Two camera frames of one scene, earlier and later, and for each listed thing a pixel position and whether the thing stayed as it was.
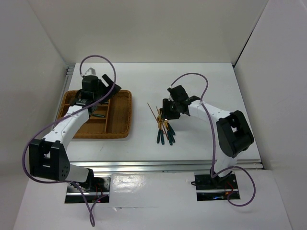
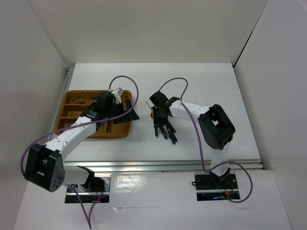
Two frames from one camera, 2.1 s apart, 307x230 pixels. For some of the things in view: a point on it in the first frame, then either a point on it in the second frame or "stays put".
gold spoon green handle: x=170 y=127 stays put
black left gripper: x=108 y=80 → x=132 y=115
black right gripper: x=166 y=111 → x=157 y=121
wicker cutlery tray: x=113 y=120 stays put
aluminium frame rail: x=162 y=166 stays put
